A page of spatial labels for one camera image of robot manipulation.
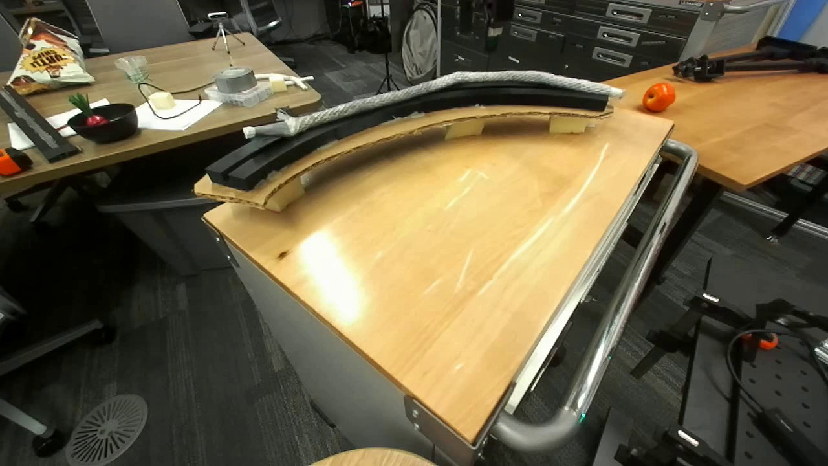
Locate white braided rope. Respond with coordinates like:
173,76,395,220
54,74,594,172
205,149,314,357
240,68,627,143

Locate grey cart with wooden top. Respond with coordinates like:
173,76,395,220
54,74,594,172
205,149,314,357
202,102,701,466

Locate round wooden stool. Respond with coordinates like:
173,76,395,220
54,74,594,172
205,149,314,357
309,445,438,466

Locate grey tape roll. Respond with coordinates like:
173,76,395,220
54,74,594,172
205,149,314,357
215,66,259,99

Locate dark drawer cabinet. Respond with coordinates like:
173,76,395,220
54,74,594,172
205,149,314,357
438,0,719,89

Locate white paper sheet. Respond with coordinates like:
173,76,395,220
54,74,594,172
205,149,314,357
131,97,227,136

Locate small tabletop tripod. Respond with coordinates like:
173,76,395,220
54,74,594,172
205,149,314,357
205,9,246,57

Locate orange toy fruit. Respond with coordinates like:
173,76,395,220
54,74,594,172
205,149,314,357
640,81,679,116

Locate wooden desk with clutter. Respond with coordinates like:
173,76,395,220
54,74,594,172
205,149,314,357
0,31,323,203

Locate black bowl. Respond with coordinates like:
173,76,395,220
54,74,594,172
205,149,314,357
64,102,139,146

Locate black folded tripod tool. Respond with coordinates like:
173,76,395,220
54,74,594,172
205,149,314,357
671,33,828,85

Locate wooden desk with orange fruit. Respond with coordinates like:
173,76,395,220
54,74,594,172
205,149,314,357
602,44,828,195

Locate round perforated floor vent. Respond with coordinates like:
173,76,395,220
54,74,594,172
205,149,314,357
64,395,149,466

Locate orange clamp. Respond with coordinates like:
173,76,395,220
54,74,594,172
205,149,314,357
741,331,785,356

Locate office chair base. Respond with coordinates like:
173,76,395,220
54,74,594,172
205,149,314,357
0,287,118,462

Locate black optical breadboard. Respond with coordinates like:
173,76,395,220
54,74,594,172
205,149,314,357
593,256,828,466

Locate long black bar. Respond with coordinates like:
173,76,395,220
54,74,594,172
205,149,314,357
0,85,82,165

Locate chips bag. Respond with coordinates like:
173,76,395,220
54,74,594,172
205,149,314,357
5,18,99,94

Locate small orange object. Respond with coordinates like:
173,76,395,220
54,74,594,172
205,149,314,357
0,149,36,181

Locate steel tube cart handle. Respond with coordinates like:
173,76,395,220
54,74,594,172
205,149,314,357
488,141,699,457

